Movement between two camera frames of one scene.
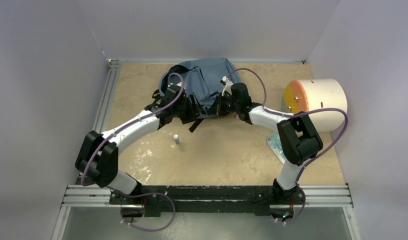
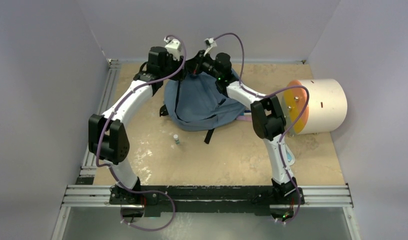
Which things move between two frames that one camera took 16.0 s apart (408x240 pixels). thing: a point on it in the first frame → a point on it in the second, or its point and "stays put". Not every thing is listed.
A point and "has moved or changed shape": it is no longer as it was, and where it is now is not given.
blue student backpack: [203, 78] has moved or changed shape
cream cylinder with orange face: [308, 95] stays put
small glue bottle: [176, 137] stays put
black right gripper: [219, 110] → [194, 64]
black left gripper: [194, 110] → [176, 63]
